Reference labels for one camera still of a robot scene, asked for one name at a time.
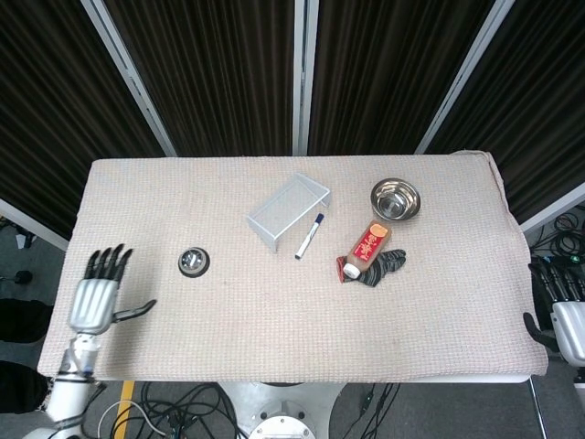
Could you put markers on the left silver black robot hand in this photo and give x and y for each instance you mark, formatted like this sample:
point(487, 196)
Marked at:
point(93, 304)

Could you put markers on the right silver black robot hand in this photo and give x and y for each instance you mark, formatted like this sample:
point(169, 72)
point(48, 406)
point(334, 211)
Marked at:
point(571, 324)

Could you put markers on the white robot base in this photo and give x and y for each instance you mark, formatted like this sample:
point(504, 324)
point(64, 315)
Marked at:
point(283, 402)

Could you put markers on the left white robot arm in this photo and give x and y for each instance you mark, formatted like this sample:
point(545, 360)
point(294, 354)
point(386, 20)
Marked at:
point(68, 393)

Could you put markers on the small black round floor object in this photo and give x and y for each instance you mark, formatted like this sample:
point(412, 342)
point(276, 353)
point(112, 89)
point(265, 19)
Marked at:
point(23, 276)

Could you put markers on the metal table leg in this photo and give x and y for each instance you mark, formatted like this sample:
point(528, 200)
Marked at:
point(538, 411)

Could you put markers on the beige waffle tablecloth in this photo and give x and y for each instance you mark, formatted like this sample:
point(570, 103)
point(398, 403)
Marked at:
point(251, 329)

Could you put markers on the black grey striped sock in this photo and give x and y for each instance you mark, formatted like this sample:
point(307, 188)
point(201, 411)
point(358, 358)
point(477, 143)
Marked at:
point(388, 263)

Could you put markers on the black corrugated partition panel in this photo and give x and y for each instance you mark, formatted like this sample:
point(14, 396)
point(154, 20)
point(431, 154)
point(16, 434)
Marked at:
point(219, 68)
point(539, 114)
point(55, 114)
point(388, 68)

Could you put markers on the stainless steel bowl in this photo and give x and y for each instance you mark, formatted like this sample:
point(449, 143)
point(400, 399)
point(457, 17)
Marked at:
point(395, 199)

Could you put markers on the brown sauce bottle red label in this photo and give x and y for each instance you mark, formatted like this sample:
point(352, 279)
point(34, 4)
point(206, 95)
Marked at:
point(368, 247)

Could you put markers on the white marker pen blue cap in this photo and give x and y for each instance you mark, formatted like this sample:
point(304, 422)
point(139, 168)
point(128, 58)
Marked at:
point(309, 238)

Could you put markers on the red packet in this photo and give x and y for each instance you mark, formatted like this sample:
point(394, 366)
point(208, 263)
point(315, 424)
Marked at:
point(340, 270)

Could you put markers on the silver aluminium partition post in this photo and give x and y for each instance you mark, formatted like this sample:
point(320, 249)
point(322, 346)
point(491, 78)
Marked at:
point(304, 78)
point(553, 212)
point(128, 78)
point(32, 224)
point(461, 78)

